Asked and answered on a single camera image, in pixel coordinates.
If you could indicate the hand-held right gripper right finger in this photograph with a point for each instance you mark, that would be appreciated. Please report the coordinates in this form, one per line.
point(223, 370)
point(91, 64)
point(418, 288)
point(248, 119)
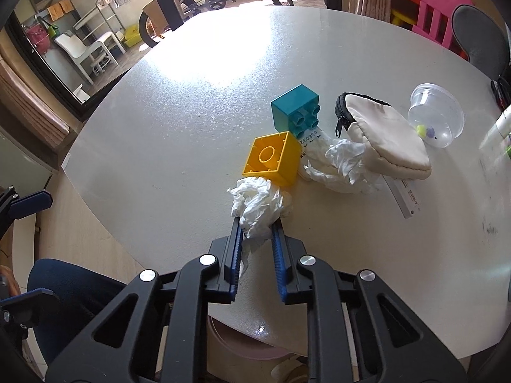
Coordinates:
point(279, 263)

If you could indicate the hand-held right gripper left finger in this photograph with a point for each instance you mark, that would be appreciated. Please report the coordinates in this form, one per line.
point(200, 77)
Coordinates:
point(236, 255)

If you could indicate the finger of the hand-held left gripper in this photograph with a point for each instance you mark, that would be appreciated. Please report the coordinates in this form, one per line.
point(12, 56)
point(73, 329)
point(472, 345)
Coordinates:
point(32, 203)
point(32, 301)

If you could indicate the white tissue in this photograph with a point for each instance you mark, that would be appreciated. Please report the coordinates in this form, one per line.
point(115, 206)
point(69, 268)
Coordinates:
point(255, 207)
point(343, 163)

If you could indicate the person's leg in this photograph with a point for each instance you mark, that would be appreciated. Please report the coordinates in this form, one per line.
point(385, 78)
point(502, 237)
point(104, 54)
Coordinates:
point(72, 299)

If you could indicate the yellow toy building block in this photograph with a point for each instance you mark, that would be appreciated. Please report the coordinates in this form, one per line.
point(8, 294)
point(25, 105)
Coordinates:
point(279, 167)

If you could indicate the pink striped curtain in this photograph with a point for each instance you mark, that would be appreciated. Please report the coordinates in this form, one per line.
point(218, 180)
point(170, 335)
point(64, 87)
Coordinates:
point(32, 103)

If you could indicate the beige slipper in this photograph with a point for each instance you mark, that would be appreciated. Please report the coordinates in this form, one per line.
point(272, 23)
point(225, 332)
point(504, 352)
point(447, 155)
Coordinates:
point(287, 369)

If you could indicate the white printed paper label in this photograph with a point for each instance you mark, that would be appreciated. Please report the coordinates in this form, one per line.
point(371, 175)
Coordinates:
point(313, 137)

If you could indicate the teal toy building block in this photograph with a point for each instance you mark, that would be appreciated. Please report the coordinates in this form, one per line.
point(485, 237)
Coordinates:
point(291, 103)

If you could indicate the white plastic chair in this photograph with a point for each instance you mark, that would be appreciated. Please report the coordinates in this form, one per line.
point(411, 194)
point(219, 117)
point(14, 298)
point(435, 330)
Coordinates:
point(80, 50)

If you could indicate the beige zip pouch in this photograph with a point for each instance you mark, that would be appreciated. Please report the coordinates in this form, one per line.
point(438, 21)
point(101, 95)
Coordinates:
point(387, 139)

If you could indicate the red bag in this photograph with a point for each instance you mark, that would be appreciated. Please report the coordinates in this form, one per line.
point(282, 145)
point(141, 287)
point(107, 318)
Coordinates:
point(38, 38)

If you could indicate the white metal shelf rack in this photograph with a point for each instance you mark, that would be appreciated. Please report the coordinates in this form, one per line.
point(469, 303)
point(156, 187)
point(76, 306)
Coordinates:
point(90, 18)

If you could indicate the orange towel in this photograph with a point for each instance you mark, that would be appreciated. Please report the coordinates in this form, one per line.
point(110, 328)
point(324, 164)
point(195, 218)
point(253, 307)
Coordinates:
point(60, 10)

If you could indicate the yellow storage box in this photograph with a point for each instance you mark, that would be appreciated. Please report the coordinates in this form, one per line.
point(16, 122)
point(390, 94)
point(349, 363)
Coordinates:
point(133, 36)

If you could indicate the clear plastic bowl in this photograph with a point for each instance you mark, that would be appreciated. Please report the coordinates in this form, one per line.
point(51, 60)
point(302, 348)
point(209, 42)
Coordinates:
point(437, 103)

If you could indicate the silver bicycle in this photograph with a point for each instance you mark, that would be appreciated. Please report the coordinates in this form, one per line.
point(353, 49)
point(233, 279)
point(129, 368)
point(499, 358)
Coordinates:
point(215, 2)

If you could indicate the white squeeze tube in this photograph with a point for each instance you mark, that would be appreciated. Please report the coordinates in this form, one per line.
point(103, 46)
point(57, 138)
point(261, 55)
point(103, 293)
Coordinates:
point(504, 121)

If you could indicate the yellow plastic stool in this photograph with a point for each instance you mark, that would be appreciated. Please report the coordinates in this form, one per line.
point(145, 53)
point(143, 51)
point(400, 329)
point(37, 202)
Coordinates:
point(403, 18)

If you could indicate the black bundled item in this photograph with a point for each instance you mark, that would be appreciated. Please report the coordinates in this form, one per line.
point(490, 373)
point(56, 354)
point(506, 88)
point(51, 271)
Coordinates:
point(501, 89)

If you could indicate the dark grey sofa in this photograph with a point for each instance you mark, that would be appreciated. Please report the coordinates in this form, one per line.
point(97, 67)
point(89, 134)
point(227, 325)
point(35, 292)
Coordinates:
point(479, 40)

